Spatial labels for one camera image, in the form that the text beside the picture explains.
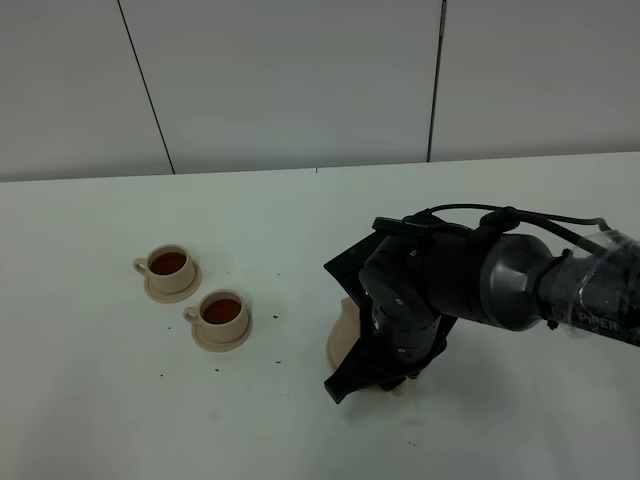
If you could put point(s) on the far beige teacup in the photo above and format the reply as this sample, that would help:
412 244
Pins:
167 270

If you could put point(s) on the far beige cup saucer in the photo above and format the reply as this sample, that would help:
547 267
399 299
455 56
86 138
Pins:
165 298

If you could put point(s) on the beige cup saucer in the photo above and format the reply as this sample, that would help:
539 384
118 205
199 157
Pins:
165 298
214 346

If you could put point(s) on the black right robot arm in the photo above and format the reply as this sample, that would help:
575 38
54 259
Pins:
514 282

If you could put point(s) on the beige teapot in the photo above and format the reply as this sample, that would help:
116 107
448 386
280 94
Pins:
349 318

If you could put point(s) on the beige teacup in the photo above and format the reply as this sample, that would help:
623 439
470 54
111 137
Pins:
167 270
222 314

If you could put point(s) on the near beige cup saucer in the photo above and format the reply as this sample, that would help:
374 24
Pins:
214 346

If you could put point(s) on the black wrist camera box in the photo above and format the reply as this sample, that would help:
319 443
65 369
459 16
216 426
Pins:
417 226

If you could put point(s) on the near beige teacup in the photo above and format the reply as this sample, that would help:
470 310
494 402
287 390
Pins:
222 314

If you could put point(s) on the large beige teapot saucer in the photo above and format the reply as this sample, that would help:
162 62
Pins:
338 345

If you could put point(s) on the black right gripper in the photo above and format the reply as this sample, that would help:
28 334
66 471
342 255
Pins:
398 332

